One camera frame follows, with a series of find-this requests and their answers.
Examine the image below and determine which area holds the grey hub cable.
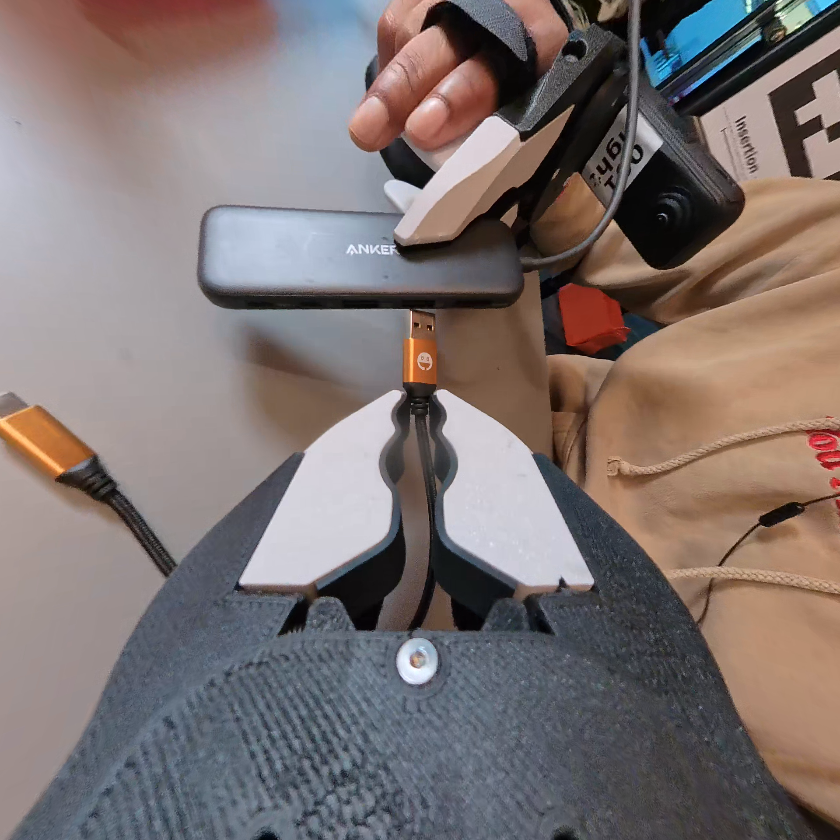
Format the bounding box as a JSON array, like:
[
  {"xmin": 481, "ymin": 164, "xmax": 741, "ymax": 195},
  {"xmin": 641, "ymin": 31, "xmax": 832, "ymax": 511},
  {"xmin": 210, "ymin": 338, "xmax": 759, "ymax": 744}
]
[{"xmin": 518, "ymin": 0, "xmax": 645, "ymax": 271}]

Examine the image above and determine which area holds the dark slim usb hub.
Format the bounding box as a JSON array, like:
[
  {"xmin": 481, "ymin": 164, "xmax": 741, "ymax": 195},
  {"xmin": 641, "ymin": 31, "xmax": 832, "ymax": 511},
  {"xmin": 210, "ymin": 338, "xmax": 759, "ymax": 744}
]
[{"xmin": 197, "ymin": 205, "xmax": 526, "ymax": 311}]

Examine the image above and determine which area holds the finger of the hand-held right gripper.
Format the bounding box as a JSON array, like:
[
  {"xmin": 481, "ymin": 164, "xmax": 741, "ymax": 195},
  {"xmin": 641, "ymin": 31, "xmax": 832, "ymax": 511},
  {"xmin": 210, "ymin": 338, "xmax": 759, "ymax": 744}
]
[
  {"xmin": 382, "ymin": 178, "xmax": 424, "ymax": 214},
  {"xmin": 394, "ymin": 117, "xmax": 578, "ymax": 249}
]

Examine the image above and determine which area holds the person's beige hoodie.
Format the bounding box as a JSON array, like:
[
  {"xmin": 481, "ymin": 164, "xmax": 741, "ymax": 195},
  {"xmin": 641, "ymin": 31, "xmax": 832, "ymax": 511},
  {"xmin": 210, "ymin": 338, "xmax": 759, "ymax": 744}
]
[{"xmin": 548, "ymin": 322, "xmax": 840, "ymax": 828}]

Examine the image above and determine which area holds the orange traffic cone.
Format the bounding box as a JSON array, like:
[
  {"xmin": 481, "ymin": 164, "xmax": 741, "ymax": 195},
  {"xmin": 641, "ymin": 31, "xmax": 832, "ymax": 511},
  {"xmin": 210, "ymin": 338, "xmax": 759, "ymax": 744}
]
[{"xmin": 558, "ymin": 285, "xmax": 631, "ymax": 355}]

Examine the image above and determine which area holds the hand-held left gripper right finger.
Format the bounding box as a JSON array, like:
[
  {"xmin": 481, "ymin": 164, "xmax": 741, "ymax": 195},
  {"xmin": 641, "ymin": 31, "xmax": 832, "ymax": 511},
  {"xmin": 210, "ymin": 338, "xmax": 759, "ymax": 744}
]
[{"xmin": 432, "ymin": 389, "xmax": 596, "ymax": 597}]

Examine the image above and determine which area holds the braided cable with orange plugs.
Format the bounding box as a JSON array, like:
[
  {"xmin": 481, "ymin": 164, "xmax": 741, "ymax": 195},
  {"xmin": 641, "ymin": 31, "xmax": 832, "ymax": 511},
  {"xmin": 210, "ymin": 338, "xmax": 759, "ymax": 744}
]
[{"xmin": 0, "ymin": 308, "xmax": 439, "ymax": 631}]

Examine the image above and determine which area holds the black and white tag sign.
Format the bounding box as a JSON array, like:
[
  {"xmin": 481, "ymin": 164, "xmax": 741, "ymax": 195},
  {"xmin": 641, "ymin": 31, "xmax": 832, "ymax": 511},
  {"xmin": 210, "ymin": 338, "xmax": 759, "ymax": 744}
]
[{"xmin": 676, "ymin": 39, "xmax": 840, "ymax": 185}]

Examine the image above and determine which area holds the black earphone cable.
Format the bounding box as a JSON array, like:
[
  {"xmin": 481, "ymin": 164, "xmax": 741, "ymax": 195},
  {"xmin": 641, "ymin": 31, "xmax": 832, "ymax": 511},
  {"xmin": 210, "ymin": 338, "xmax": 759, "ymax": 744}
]
[{"xmin": 696, "ymin": 492, "xmax": 840, "ymax": 624}]

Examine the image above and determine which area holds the person's right hand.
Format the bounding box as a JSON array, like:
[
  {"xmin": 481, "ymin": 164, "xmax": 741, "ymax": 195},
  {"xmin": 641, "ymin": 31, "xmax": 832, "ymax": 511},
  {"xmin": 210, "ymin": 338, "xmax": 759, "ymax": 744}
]
[{"xmin": 348, "ymin": 0, "xmax": 572, "ymax": 153}]

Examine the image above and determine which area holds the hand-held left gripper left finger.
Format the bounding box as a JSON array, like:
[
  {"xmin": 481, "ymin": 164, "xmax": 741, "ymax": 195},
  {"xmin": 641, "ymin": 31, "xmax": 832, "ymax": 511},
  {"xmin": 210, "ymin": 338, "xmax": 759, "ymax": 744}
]
[{"xmin": 237, "ymin": 389, "xmax": 406, "ymax": 597}]

